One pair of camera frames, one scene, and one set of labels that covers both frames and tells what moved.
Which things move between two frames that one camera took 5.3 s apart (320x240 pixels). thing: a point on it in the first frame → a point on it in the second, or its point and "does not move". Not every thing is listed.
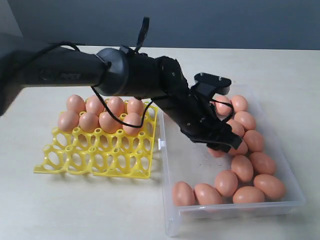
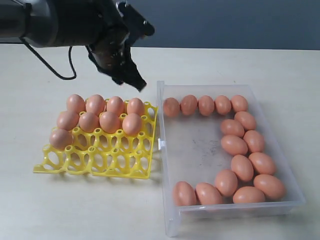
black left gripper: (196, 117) → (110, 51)
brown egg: (217, 153) → (60, 138)
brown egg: (88, 122) does not move
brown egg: (93, 104) does not move
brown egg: (116, 105) does not move
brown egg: (76, 103) does not move
